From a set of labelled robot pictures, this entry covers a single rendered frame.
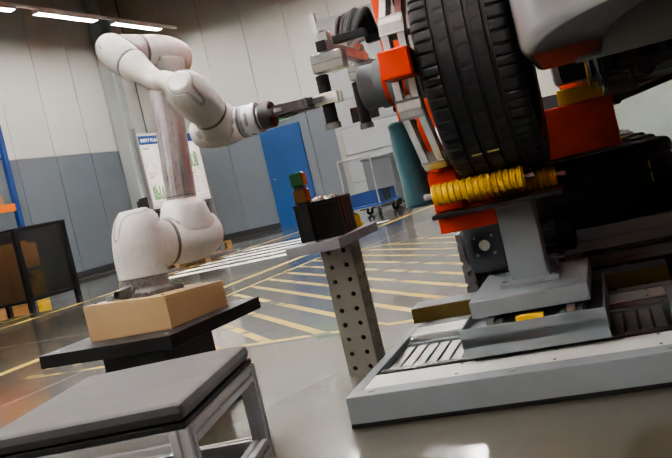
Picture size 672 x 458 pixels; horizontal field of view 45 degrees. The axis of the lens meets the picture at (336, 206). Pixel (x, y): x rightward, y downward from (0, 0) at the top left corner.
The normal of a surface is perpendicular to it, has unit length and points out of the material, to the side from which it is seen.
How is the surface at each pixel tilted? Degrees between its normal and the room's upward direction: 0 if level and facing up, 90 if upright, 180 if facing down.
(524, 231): 90
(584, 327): 90
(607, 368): 90
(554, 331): 90
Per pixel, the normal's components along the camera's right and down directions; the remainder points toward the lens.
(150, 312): -0.40, 0.11
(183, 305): 0.88, -0.20
